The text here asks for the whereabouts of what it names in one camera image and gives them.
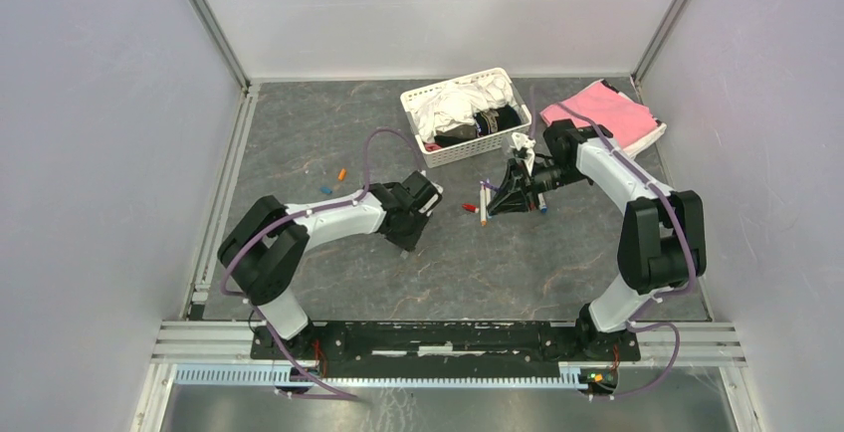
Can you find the pink folded cloth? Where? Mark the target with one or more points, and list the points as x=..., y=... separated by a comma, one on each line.
x=599, y=102

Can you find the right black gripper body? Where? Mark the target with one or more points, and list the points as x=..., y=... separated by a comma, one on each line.
x=534, y=184

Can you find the white cloth under pink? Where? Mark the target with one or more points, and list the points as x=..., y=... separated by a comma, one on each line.
x=636, y=128

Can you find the white cloth in basket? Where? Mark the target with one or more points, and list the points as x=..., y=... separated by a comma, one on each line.
x=456, y=103

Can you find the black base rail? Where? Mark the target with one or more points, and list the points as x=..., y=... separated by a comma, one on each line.
x=447, y=350

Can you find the white plastic basket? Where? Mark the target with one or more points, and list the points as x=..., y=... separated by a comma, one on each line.
x=437, y=156

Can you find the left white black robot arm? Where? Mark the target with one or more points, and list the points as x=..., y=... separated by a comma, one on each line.
x=263, y=251

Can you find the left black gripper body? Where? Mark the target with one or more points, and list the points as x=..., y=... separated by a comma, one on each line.
x=407, y=237

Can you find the white pen blue ends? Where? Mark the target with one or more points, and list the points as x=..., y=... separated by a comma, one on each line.
x=542, y=203

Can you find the black cloth in basket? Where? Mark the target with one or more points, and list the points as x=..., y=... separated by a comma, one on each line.
x=485, y=123

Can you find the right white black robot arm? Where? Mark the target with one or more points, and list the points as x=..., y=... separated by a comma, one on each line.
x=662, y=244

